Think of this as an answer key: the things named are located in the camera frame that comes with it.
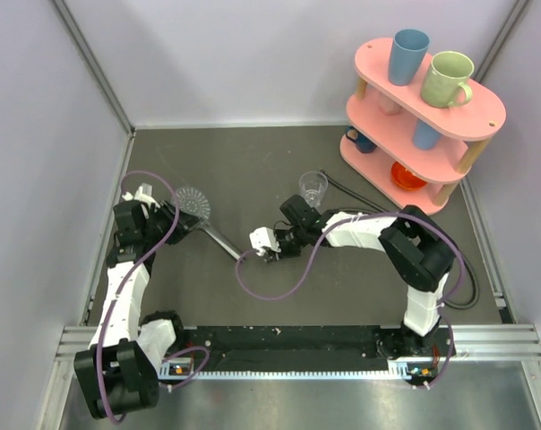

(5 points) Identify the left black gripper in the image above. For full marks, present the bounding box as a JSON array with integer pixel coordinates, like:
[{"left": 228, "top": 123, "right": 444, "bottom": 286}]
[{"left": 142, "top": 199, "right": 202, "bottom": 245}]

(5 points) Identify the grey shower head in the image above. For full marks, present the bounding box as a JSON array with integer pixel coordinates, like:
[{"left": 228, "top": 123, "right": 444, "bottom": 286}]
[{"left": 176, "top": 186, "right": 242, "bottom": 261}]

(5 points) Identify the black shower hose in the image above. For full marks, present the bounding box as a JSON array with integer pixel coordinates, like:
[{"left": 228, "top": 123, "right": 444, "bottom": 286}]
[{"left": 317, "top": 168, "right": 481, "bottom": 311}]

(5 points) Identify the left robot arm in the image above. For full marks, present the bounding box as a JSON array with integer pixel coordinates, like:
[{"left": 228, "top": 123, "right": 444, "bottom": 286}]
[{"left": 73, "top": 199, "right": 200, "bottom": 425}]

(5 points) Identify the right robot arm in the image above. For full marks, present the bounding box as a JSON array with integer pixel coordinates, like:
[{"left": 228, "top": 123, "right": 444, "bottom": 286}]
[{"left": 249, "top": 195, "right": 464, "bottom": 358}]

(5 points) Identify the clear plastic cup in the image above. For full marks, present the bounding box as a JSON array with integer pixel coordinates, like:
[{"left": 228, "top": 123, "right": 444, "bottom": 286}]
[{"left": 299, "top": 171, "right": 329, "bottom": 208}]

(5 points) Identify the dark blue mug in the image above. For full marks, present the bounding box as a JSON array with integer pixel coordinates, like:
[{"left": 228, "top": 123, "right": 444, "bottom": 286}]
[{"left": 345, "top": 126, "right": 377, "bottom": 154}]

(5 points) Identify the orange bowl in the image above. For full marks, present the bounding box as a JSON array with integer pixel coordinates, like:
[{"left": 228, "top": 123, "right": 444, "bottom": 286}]
[{"left": 391, "top": 162, "right": 427, "bottom": 192}]

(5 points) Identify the pink three-tier shelf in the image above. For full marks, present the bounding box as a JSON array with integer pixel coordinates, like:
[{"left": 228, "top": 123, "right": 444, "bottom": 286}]
[{"left": 339, "top": 38, "right": 506, "bottom": 214}]

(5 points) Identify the pink cup middle shelf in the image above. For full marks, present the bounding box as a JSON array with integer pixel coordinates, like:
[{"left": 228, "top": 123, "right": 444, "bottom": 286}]
[{"left": 378, "top": 92, "right": 402, "bottom": 116}]

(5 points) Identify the blue cup middle shelf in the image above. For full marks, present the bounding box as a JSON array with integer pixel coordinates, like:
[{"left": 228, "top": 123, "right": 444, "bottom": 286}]
[{"left": 412, "top": 120, "right": 442, "bottom": 151}]

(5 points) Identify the green mug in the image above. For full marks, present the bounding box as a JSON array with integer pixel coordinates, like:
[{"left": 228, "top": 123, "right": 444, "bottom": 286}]
[{"left": 420, "top": 51, "right": 475, "bottom": 108}]

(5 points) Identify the blue tumbler on top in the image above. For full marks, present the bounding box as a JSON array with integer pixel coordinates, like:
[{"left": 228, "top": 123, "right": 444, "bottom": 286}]
[{"left": 388, "top": 29, "right": 430, "bottom": 86}]

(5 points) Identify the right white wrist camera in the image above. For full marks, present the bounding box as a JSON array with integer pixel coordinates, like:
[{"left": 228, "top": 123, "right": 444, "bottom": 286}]
[{"left": 249, "top": 227, "right": 280, "bottom": 257}]

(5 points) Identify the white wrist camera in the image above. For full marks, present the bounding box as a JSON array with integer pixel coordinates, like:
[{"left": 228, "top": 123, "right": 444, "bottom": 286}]
[
  {"left": 249, "top": 227, "right": 280, "bottom": 257},
  {"left": 121, "top": 183, "right": 159, "bottom": 208}
]

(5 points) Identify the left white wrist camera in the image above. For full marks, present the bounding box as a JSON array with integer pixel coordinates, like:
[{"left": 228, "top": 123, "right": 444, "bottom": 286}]
[{"left": 121, "top": 183, "right": 159, "bottom": 208}]

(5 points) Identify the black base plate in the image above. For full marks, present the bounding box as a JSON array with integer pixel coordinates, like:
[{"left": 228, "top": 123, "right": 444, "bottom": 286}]
[{"left": 185, "top": 325, "right": 388, "bottom": 372}]

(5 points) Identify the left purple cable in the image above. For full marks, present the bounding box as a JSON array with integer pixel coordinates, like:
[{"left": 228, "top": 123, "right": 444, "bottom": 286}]
[{"left": 95, "top": 169, "right": 210, "bottom": 426}]

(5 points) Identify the aluminium rail frame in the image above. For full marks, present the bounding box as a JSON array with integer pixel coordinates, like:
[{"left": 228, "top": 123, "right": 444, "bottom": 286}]
[{"left": 41, "top": 324, "right": 541, "bottom": 430}]

